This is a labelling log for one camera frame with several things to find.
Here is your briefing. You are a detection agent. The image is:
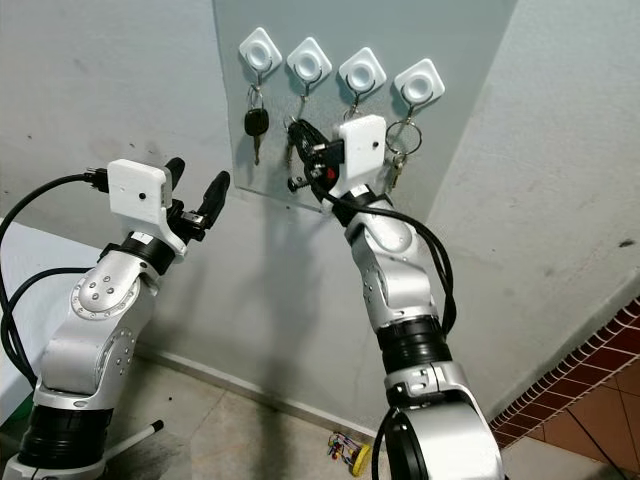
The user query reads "bunch of silver keys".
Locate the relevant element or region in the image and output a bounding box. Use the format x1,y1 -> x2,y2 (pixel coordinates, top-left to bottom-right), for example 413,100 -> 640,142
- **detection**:
382,105 -> 423,191

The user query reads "black car key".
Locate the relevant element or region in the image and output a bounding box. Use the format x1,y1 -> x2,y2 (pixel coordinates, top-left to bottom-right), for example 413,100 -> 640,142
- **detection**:
244,85 -> 269,166

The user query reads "small yellow floor object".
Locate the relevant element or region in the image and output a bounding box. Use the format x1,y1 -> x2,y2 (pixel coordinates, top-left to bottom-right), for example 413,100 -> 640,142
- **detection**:
327,430 -> 373,478

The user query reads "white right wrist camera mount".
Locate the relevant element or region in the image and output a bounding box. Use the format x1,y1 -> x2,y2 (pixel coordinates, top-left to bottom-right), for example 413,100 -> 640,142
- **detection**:
338,114 -> 389,196

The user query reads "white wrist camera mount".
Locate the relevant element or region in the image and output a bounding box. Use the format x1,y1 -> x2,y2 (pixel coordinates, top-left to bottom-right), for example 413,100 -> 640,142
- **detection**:
338,114 -> 389,196
108,158 -> 176,251

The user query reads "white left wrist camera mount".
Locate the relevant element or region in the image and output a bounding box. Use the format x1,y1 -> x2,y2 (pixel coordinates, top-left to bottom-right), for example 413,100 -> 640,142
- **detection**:
108,158 -> 176,251

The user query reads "white square wall hook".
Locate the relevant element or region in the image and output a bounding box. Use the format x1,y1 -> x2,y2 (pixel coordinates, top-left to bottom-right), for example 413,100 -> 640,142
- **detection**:
338,47 -> 388,96
285,37 -> 333,86
238,27 -> 283,76
393,58 -> 446,107

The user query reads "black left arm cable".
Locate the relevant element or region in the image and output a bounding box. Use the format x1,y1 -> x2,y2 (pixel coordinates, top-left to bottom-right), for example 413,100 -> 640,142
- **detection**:
0,172 -> 111,386

